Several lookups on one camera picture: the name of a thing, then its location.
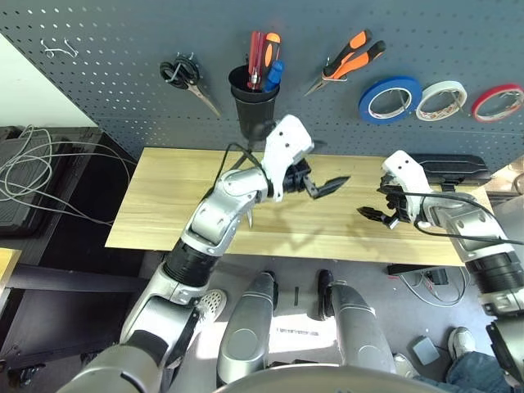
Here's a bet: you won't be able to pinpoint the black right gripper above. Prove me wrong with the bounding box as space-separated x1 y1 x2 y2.
356 175 422 229

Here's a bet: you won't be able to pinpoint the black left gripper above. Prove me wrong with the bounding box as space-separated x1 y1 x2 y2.
282 140 351 201

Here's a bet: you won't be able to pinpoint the blue handled screwdriver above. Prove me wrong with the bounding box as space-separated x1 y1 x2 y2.
261 60 286 93

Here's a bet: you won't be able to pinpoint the orange black needle-nose pliers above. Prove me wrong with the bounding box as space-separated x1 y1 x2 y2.
303 29 387 97

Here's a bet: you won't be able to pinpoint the blue tape roll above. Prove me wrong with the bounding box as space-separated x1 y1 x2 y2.
358 75 423 126

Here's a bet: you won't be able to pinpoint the blue-grey metal pegboard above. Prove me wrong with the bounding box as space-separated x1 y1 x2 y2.
0 0 524 173

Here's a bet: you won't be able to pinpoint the black plastic tool case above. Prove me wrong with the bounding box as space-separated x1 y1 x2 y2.
409 153 491 193

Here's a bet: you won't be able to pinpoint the black plastic cup holder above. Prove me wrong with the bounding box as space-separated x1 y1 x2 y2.
228 65 282 142

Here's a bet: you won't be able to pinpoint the metal double prong peg hook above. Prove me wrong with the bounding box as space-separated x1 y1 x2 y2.
448 90 467 112
391 90 412 114

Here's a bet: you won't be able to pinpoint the silver robot right leg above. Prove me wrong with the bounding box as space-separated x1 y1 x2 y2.
318 269 396 369

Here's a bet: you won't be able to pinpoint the grey foot pedal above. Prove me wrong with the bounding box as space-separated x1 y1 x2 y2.
411 335 441 366

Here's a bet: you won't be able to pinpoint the white tape roll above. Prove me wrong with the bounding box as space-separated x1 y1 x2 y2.
415 80 468 122

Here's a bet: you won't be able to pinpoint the white grey sneaker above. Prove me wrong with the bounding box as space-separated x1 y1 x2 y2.
448 326 477 361
392 354 418 380

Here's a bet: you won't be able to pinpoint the red tape roll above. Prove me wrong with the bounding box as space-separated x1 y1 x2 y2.
470 84 524 124

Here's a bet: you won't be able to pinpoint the silver robot waist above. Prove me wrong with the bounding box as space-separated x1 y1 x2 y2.
216 364 447 393

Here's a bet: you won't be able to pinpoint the white perforated sneaker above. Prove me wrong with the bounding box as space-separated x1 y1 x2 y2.
192 288 228 324

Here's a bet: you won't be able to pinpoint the person leg in blue jeans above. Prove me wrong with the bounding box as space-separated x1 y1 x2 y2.
445 350 513 393

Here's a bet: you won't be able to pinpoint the black low shelf cart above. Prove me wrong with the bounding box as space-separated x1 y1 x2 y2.
0 126 165 388

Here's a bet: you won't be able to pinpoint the black ribbed plastic case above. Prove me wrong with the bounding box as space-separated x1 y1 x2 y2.
0 126 66 238

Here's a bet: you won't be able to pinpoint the yellow wooden board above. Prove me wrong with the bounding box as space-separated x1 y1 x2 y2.
0 247 22 296

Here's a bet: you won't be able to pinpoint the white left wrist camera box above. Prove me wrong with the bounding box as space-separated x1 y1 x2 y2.
260 114 315 202

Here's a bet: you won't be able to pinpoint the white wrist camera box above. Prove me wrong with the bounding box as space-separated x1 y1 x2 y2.
260 114 315 202
380 150 435 228

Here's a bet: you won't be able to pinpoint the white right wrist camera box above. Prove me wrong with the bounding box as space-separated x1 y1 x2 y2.
380 150 435 228

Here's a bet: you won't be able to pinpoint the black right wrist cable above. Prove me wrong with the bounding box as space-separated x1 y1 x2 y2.
378 186 511 243

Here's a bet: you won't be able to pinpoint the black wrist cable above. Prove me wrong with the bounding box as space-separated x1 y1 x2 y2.
378 186 511 243
215 142 267 193

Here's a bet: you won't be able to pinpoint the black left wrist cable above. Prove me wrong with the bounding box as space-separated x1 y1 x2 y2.
215 142 267 193

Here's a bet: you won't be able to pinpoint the wire loop pliers holder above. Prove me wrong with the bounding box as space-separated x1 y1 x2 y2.
323 56 349 82

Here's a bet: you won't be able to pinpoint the black handled scissors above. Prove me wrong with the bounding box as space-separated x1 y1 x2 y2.
159 52 222 118

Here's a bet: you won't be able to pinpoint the small bent wire hook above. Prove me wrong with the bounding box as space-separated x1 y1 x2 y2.
40 38 79 58

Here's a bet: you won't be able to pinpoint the grey cable bundle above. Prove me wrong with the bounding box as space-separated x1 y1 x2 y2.
0 124 138 227

